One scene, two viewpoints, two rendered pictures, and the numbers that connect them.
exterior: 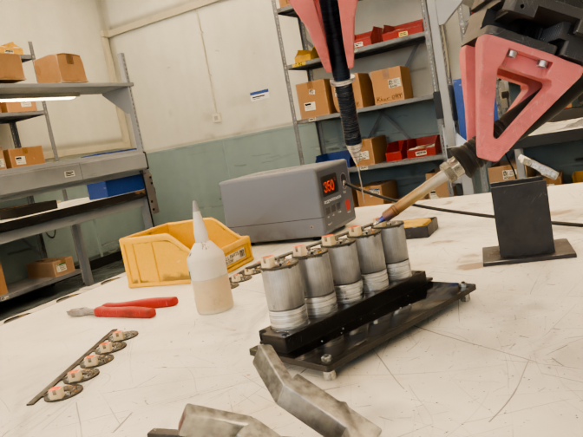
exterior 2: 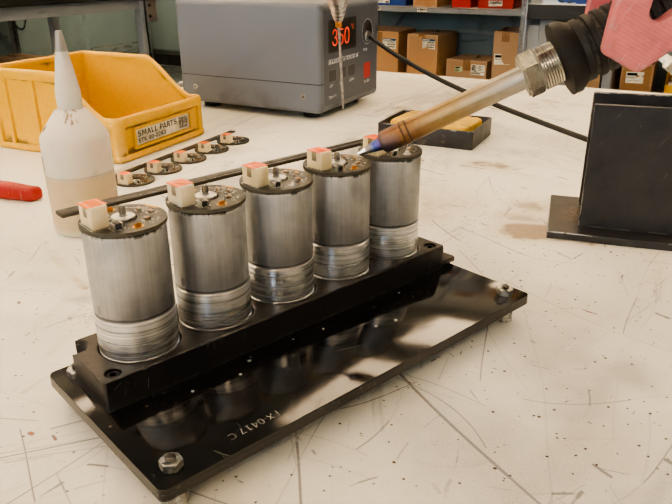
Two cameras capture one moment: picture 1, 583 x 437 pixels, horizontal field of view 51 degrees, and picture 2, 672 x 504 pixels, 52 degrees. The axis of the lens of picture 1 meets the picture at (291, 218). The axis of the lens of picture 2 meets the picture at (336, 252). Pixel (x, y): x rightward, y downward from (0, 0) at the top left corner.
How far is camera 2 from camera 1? 0.20 m
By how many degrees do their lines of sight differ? 16
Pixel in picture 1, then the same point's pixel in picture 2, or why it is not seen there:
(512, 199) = (627, 133)
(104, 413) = not seen: outside the picture
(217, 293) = not seen: hidden behind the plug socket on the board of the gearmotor
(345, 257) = (283, 217)
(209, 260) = (74, 146)
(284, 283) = (121, 267)
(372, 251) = (345, 206)
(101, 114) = not seen: outside the picture
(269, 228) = (241, 86)
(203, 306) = (61, 221)
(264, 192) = (240, 29)
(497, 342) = (545, 476)
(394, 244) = (394, 192)
